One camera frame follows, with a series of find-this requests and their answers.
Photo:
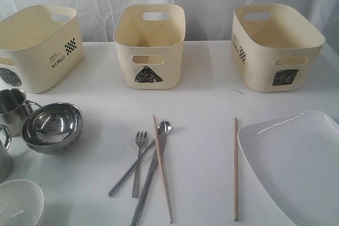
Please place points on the steel spoon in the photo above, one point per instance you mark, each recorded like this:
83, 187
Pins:
163, 126

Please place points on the steel table knife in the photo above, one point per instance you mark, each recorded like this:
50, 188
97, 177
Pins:
145, 189

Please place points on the wooden chopstick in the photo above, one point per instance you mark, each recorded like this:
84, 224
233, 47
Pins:
235, 170
162, 170

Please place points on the stainless steel bowl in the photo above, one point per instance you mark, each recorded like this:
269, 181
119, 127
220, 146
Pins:
53, 128

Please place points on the cream bin with circle mark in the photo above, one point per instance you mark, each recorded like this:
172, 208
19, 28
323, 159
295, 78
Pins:
40, 44

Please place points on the steel mug with handle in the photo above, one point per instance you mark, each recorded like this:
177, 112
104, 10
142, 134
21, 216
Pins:
15, 108

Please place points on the white ceramic bowl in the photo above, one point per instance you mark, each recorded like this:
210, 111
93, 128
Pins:
22, 203

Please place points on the cream bin with triangle mark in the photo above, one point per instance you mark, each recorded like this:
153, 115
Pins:
149, 40

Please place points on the cream bin with square mark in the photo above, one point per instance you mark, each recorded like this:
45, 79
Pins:
273, 46

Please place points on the white rectangular plate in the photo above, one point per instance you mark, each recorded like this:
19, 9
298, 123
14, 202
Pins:
295, 159

